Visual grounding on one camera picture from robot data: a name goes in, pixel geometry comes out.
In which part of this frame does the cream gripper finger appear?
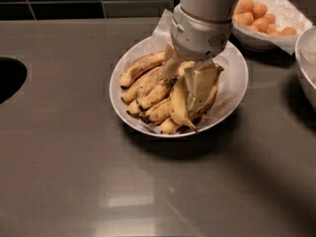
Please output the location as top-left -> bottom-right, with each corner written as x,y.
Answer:
185,62 -> 219,112
161,42 -> 184,80

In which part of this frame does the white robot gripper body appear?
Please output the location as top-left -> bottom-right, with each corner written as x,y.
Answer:
170,5 -> 232,60

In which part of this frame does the yellow banana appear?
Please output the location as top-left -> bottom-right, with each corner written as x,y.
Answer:
169,62 -> 225,132

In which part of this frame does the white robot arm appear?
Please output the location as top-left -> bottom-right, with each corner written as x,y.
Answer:
163,0 -> 239,111

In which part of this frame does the banana with upward stem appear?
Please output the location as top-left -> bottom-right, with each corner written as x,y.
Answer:
136,61 -> 195,111

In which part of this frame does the brown spotted banana middle left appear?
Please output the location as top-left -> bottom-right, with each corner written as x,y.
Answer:
121,66 -> 161,104

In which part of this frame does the large white bowl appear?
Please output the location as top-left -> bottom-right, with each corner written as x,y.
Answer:
109,36 -> 249,138

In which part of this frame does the spotted banana at back left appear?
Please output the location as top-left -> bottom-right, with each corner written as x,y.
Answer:
118,51 -> 164,89

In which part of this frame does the white paper liner in bowl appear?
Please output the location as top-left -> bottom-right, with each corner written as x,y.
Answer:
116,9 -> 246,134

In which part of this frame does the lower front banana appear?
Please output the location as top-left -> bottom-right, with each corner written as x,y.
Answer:
140,98 -> 170,125

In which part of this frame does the small white bowl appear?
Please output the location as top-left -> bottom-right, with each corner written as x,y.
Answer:
232,20 -> 298,54

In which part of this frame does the banana under top banana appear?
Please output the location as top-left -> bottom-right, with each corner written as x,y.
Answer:
160,83 -> 218,134

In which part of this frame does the small banana at left bottom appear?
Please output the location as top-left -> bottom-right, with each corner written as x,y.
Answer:
126,100 -> 141,119

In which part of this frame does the white paper in small bowl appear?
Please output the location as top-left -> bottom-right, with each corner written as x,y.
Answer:
231,0 -> 314,56

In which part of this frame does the white bowl at right edge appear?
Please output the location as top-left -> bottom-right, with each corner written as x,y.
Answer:
295,27 -> 316,112

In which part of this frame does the orange round fruit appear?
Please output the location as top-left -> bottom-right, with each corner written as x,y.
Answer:
253,18 -> 269,33
253,3 -> 268,19
239,0 -> 254,13
264,13 -> 277,24
233,5 -> 242,16
234,12 -> 254,26

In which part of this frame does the dark sink opening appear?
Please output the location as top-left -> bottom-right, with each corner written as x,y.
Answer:
0,57 -> 28,104

